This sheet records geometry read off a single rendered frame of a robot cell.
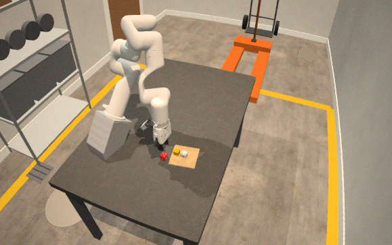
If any peach flat mat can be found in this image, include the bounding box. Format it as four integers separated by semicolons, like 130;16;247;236
169;145;200;169

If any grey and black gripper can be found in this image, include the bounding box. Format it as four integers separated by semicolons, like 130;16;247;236
153;121;171;152

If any yellow die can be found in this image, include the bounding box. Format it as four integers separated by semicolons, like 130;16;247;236
173;148;180;156

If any red die with white pips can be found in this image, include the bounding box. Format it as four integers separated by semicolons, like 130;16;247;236
160;152;168;161

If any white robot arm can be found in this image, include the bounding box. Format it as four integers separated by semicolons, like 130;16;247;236
102;15;170;130

